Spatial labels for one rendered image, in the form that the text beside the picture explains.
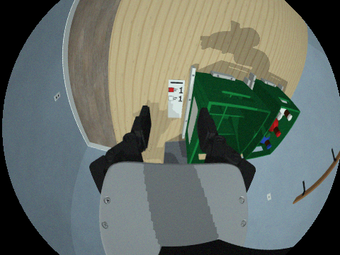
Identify white bottle with grey band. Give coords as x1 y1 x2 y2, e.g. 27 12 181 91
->
280 100 292 120

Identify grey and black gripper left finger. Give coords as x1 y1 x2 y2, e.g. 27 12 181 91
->
89 106 152 194

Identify blue bottle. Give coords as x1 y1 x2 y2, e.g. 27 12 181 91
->
260 136 271 149

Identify green plastic bottle crate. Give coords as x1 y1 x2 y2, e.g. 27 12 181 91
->
185 72 271 164
242 79 300 160

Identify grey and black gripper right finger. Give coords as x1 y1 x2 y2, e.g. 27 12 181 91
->
196 108 256 192

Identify white paper pick list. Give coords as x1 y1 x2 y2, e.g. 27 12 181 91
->
168 79 185 118

